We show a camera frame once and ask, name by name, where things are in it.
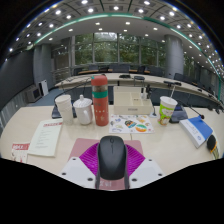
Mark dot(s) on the red bottle with green band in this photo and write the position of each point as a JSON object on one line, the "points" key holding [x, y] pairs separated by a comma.
{"points": [[100, 106]]}

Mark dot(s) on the curved conference desk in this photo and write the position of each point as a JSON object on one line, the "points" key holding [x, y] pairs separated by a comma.
{"points": [[156, 81]]}

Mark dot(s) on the cream desk organizer box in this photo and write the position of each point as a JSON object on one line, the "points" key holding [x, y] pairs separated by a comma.
{"points": [[128, 106]]}

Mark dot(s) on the white printed paper sheet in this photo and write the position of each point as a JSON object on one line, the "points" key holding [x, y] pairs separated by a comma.
{"points": [[45, 138]]}

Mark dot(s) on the black computer mouse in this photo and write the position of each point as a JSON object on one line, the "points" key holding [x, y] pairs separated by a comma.
{"points": [[112, 160]]}

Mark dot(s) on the green printed cup with straw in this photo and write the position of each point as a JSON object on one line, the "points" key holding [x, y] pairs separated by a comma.
{"points": [[166, 111]]}

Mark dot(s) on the white board leaning on wall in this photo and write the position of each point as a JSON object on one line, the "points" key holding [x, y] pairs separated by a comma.
{"points": [[44, 88]]}

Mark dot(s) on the colourful sticker sheet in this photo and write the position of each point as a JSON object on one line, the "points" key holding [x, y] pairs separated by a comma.
{"points": [[131, 125]]}

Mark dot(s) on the black microphone with yellow band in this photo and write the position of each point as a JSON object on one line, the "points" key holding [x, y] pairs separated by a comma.
{"points": [[212, 142]]}

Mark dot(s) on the white lidded mug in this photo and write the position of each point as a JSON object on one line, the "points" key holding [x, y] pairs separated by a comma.
{"points": [[83, 111]]}

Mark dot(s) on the blue and white book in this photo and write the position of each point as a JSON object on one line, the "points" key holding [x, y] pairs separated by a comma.
{"points": [[200, 128]]}

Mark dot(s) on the red and white brochure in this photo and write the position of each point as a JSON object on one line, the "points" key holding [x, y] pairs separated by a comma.
{"points": [[20, 153]]}

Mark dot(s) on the pink mouse pad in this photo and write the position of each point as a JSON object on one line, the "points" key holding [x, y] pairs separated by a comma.
{"points": [[83, 145]]}

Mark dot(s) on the group of ceiling lights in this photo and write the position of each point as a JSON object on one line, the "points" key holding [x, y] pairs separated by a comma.
{"points": [[90, 10]]}

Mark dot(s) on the stack of white paper cups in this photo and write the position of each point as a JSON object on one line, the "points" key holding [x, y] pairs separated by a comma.
{"points": [[65, 110]]}

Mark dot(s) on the group of dark office chairs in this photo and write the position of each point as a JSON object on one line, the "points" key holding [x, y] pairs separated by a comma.
{"points": [[120, 68]]}

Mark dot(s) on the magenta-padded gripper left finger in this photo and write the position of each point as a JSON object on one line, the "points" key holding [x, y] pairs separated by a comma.
{"points": [[75, 171]]}

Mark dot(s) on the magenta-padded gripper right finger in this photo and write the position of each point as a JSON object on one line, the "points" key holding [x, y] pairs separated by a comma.
{"points": [[148, 171]]}

